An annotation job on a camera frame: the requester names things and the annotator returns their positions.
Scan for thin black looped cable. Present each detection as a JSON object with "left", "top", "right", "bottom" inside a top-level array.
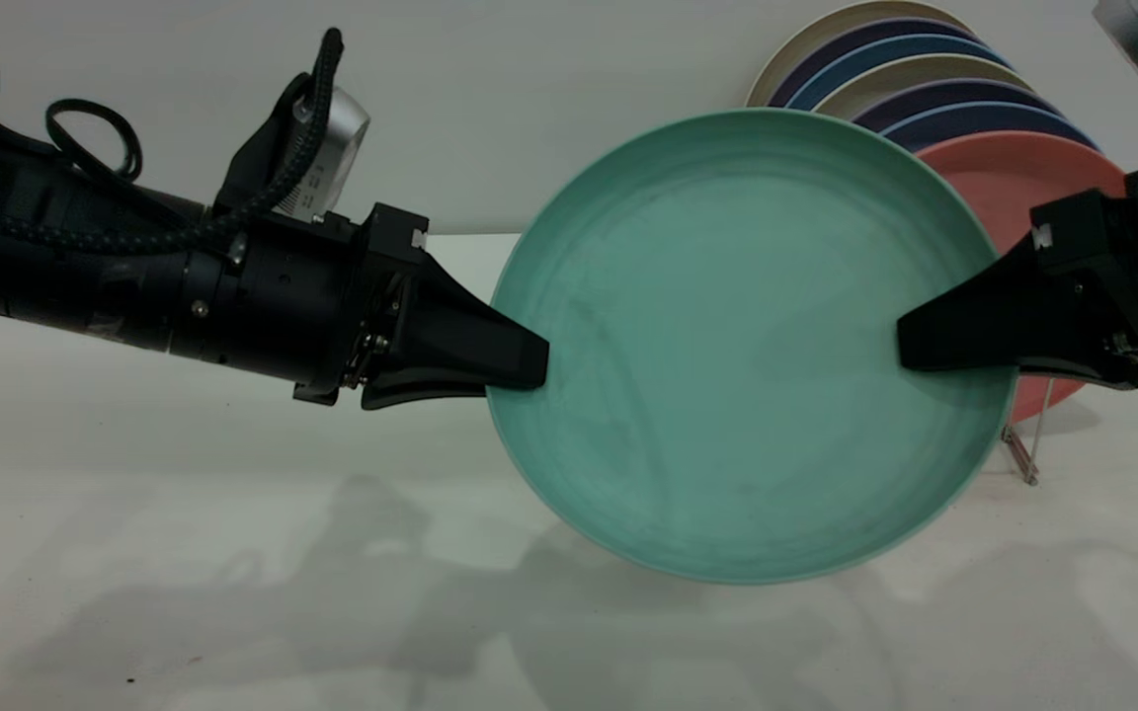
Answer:
[{"left": 45, "top": 99, "right": 143, "bottom": 184}]

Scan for black braided cable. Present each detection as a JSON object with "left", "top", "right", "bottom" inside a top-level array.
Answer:
[{"left": 0, "top": 28, "right": 345, "bottom": 256}]

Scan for green round plate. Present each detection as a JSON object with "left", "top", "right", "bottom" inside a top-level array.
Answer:
[{"left": 485, "top": 109, "right": 1019, "bottom": 586}]

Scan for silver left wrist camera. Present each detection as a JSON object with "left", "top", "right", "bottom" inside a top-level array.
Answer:
[{"left": 213, "top": 71, "right": 372, "bottom": 223}]

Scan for metal wire plate rack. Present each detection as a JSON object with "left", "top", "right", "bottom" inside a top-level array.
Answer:
[{"left": 1002, "top": 380, "right": 1059, "bottom": 487}]

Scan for pink round plate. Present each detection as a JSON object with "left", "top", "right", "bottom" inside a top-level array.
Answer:
[{"left": 915, "top": 131, "right": 1128, "bottom": 426}]

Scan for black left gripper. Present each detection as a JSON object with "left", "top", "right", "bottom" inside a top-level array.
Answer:
[{"left": 174, "top": 202, "right": 550, "bottom": 412}]

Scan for beige round plate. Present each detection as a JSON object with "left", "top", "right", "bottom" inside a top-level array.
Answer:
[
  {"left": 745, "top": 0, "right": 970, "bottom": 108},
  {"left": 811, "top": 55, "right": 1034, "bottom": 119}
]

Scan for dark purple round plate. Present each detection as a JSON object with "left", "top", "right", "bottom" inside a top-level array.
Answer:
[
  {"left": 767, "top": 19, "right": 980, "bottom": 108},
  {"left": 851, "top": 79, "right": 1064, "bottom": 134}
]

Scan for teal blue round plate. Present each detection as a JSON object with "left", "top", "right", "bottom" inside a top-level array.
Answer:
[{"left": 784, "top": 36, "right": 1010, "bottom": 112}]

